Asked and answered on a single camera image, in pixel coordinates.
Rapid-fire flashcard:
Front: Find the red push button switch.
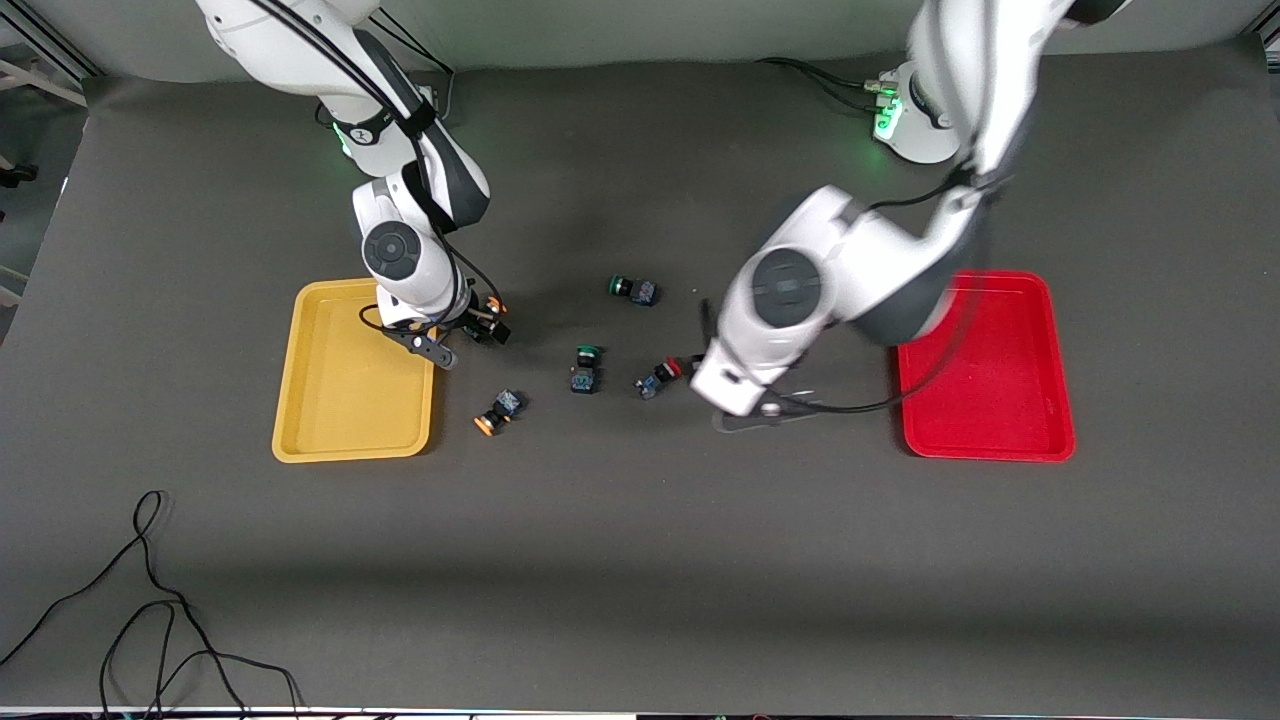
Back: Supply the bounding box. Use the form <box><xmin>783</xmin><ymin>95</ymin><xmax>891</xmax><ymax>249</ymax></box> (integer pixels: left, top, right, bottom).
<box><xmin>635</xmin><ymin>358</ymin><xmax>685</xmax><ymax>401</ymax></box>

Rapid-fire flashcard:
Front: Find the yellow plastic tray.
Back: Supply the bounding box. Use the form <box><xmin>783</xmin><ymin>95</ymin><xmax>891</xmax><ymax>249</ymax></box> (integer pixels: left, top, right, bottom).
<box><xmin>272</xmin><ymin>279</ymin><xmax>438</xmax><ymax>464</ymax></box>

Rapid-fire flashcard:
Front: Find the dark grey table mat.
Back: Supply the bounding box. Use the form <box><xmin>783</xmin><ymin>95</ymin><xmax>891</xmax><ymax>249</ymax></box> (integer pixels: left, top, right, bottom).
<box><xmin>0</xmin><ymin>35</ymin><xmax>1280</xmax><ymax>713</ymax></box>

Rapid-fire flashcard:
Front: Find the red plastic tray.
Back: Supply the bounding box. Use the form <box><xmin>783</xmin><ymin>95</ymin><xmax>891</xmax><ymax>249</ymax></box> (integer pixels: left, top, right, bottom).
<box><xmin>896</xmin><ymin>270</ymin><xmax>1077</xmax><ymax>463</ymax></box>

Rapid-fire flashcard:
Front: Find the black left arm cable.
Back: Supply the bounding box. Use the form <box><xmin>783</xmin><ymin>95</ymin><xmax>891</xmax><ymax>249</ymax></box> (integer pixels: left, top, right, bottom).
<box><xmin>785</xmin><ymin>165</ymin><xmax>1016</xmax><ymax>414</ymax></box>

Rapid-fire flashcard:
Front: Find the black base power cable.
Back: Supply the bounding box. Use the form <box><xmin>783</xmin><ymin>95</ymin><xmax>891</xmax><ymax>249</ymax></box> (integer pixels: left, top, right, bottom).
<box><xmin>375</xmin><ymin>8</ymin><xmax>456</xmax><ymax>121</ymax></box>
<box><xmin>755</xmin><ymin>56</ymin><xmax>886</xmax><ymax>106</ymax></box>

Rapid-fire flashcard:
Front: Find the thin black loose cable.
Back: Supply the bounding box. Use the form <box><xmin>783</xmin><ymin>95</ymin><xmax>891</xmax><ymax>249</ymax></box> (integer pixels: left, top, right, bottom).
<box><xmin>98</xmin><ymin>600</ymin><xmax>303</xmax><ymax>720</ymax></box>
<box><xmin>0</xmin><ymin>490</ymin><xmax>246</xmax><ymax>720</ymax></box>

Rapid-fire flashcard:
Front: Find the beige wooden frame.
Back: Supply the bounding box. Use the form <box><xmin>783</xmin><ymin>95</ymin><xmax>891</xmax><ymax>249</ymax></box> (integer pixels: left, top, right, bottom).
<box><xmin>0</xmin><ymin>58</ymin><xmax>89</xmax><ymax>109</ymax></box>

